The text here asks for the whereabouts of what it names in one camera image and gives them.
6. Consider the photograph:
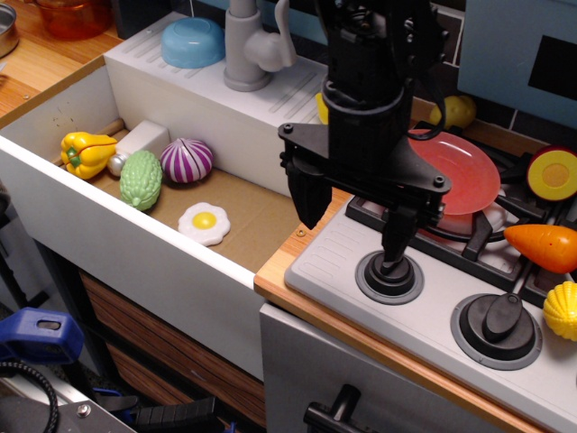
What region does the right black stove knob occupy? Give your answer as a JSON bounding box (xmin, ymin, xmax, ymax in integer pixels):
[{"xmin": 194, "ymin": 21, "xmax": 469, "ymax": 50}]
[{"xmin": 451, "ymin": 293, "xmax": 543, "ymax": 371}]

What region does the yellow toy potato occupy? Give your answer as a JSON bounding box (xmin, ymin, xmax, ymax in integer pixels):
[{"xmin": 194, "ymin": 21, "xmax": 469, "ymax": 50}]
[{"xmin": 444, "ymin": 95, "xmax": 477, "ymax": 130}]

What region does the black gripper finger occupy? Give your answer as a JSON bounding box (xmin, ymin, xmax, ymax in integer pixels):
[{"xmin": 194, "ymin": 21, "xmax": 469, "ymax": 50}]
[
  {"xmin": 285, "ymin": 158, "xmax": 332, "ymax": 229},
  {"xmin": 381, "ymin": 207, "xmax": 418, "ymax": 271}
]

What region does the yellow toy lemon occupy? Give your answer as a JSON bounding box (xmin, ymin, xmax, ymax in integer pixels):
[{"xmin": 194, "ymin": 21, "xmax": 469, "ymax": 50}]
[{"xmin": 315, "ymin": 93, "xmax": 329, "ymax": 124}]

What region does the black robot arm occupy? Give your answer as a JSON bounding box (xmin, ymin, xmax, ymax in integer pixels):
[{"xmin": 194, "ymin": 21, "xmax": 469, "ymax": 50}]
[{"xmin": 279, "ymin": 1, "xmax": 451, "ymax": 274}]

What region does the black oven door handle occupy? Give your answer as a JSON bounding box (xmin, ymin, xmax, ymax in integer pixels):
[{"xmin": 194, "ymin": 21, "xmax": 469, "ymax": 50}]
[{"xmin": 303, "ymin": 384, "xmax": 362, "ymax": 433}]

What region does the white toy sink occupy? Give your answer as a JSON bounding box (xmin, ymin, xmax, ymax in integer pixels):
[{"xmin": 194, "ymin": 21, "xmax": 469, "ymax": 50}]
[{"xmin": 1, "ymin": 14, "xmax": 325, "ymax": 378}]

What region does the white toy salt shaker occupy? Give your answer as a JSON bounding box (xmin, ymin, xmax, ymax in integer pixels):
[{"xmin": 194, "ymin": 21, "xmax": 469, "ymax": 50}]
[{"xmin": 107, "ymin": 120, "xmax": 169, "ymax": 177}]

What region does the purple striped toy onion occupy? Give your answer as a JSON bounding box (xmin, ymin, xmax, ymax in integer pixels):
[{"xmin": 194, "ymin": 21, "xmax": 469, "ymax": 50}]
[{"xmin": 160, "ymin": 138, "xmax": 214, "ymax": 184}]

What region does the grey toy faucet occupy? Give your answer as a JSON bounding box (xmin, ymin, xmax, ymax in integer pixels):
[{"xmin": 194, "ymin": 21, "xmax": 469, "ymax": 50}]
[{"xmin": 224, "ymin": 0, "xmax": 297, "ymax": 92}]

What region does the pink plastic plate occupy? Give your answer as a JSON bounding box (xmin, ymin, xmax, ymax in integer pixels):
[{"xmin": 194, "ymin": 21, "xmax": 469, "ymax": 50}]
[{"xmin": 409, "ymin": 132, "xmax": 501, "ymax": 216}]

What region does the black braided cable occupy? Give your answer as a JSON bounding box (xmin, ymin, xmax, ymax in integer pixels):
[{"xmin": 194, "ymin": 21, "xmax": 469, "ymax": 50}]
[{"xmin": 0, "ymin": 360, "xmax": 60, "ymax": 433}]

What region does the green toy bitter gourd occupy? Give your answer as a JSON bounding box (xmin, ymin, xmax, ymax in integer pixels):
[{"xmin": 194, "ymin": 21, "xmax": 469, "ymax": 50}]
[{"xmin": 120, "ymin": 151, "xmax": 163, "ymax": 211}]

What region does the black stove knob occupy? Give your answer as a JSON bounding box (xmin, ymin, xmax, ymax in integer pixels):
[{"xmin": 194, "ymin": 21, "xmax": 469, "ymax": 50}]
[
  {"xmin": 355, "ymin": 252, "xmax": 425, "ymax": 306},
  {"xmin": 451, "ymin": 293, "xmax": 543, "ymax": 371}
]

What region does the black stove grate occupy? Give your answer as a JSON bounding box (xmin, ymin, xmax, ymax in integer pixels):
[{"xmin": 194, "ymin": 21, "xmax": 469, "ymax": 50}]
[{"xmin": 344, "ymin": 119, "xmax": 577, "ymax": 308}]

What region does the left black stove knob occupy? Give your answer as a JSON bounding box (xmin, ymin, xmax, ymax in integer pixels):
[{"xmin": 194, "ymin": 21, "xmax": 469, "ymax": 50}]
[{"xmin": 355, "ymin": 252, "xmax": 425, "ymax": 306}]

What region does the orange transparent container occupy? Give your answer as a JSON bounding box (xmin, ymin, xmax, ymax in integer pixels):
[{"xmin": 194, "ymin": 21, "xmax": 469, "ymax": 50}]
[{"xmin": 27, "ymin": 0, "xmax": 113, "ymax": 41}]

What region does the metal pot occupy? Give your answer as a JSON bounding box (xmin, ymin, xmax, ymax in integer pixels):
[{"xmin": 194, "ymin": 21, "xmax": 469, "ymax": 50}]
[{"xmin": 0, "ymin": 3, "xmax": 20, "ymax": 58}]

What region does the blue clamp handle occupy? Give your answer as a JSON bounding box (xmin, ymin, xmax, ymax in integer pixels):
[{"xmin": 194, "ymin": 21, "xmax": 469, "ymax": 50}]
[{"xmin": 1, "ymin": 308, "xmax": 85, "ymax": 364}]

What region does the halved toy plum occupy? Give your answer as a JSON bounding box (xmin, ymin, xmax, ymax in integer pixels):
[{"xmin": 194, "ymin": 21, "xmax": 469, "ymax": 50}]
[{"xmin": 527, "ymin": 146, "xmax": 577, "ymax": 201}]

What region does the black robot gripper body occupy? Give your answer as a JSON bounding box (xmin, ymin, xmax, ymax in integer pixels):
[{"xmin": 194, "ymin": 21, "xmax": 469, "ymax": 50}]
[{"xmin": 279, "ymin": 82, "xmax": 451, "ymax": 215}]

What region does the blue plastic bowl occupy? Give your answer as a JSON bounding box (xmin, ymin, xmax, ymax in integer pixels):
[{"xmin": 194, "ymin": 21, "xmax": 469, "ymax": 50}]
[{"xmin": 161, "ymin": 17, "xmax": 225, "ymax": 69}]

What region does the yellow toy corn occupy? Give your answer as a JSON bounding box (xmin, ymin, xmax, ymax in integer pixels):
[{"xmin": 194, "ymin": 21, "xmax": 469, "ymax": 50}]
[{"xmin": 543, "ymin": 281, "xmax": 576, "ymax": 342}]

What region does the toy fried egg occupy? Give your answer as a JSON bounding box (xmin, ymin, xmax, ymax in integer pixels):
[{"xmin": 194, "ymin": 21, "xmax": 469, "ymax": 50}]
[{"xmin": 178, "ymin": 202, "xmax": 231, "ymax": 246}]

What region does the grey toy stove top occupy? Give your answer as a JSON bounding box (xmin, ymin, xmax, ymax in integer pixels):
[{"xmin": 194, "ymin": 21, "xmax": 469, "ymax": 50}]
[{"xmin": 285, "ymin": 198, "xmax": 576, "ymax": 432}]

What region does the yellow toy bell pepper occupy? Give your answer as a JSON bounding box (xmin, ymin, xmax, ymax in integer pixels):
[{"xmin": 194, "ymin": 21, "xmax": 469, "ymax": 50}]
[{"xmin": 60, "ymin": 132, "xmax": 117, "ymax": 180}]

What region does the orange toy carrot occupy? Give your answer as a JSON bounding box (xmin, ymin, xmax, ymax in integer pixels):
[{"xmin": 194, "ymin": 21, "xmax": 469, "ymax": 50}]
[{"xmin": 504, "ymin": 224, "xmax": 576, "ymax": 274}]

